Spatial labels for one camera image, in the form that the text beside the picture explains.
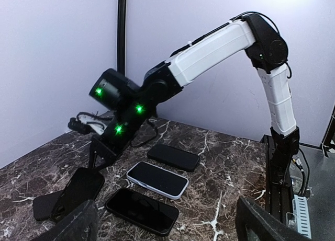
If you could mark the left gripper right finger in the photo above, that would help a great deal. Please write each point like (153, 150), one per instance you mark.
(254, 223)

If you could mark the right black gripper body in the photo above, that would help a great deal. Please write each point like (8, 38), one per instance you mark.
(108, 153)

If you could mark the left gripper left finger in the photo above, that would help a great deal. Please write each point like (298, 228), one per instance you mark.
(81, 224)

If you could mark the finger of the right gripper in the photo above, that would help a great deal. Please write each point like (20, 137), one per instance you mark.
(92, 159)

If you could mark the pink phone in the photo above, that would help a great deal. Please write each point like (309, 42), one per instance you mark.
(143, 211)

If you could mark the lavender phone case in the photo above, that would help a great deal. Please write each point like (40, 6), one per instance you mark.
(183, 191)

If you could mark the silver white phone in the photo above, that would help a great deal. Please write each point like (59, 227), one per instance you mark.
(158, 179)

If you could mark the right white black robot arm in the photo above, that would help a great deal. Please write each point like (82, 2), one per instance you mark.
(251, 32)

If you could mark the white slotted cable duct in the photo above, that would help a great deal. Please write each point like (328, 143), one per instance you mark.
(301, 214)

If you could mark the right black corner post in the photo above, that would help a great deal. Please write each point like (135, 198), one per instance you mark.
(121, 36)

